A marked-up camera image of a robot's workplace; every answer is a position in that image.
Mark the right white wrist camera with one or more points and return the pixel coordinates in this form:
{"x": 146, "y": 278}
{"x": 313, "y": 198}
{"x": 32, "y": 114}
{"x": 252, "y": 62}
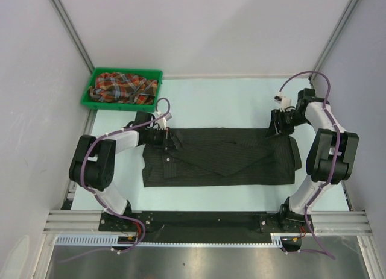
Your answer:
{"x": 284, "y": 102}

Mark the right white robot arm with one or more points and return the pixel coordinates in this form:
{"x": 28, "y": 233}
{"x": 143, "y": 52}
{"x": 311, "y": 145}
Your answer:
{"x": 330, "y": 159}

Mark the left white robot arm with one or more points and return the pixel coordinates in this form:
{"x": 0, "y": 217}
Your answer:
{"x": 93, "y": 164}

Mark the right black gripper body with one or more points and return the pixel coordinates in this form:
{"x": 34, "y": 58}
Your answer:
{"x": 286, "y": 119}

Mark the green plastic bin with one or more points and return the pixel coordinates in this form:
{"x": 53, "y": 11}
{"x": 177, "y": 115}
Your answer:
{"x": 147, "y": 73}

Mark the plaid long sleeve shirt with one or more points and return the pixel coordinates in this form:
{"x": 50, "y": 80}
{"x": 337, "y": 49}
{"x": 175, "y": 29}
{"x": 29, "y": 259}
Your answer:
{"x": 122, "y": 88}

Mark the black pinstripe long sleeve shirt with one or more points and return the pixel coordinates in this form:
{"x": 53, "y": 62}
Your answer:
{"x": 201, "y": 157}

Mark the aluminium frame rail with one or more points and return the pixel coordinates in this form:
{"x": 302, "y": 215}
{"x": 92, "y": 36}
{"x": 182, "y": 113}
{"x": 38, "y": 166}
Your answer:
{"x": 333, "y": 223}

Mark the white slotted cable duct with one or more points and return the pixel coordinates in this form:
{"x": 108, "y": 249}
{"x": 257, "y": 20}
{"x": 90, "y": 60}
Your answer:
{"x": 118, "y": 241}

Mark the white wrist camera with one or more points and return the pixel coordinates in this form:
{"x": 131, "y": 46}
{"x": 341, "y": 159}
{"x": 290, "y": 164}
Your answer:
{"x": 162, "y": 119}
{"x": 284, "y": 102}

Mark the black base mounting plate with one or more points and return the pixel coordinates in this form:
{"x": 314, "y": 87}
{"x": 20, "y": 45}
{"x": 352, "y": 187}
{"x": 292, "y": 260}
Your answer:
{"x": 219, "y": 227}

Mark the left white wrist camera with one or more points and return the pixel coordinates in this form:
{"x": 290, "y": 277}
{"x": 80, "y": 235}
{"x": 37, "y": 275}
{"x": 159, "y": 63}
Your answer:
{"x": 162, "y": 119}

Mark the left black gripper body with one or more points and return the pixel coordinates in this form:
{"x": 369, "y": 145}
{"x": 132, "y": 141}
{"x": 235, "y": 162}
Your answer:
{"x": 161, "y": 137}

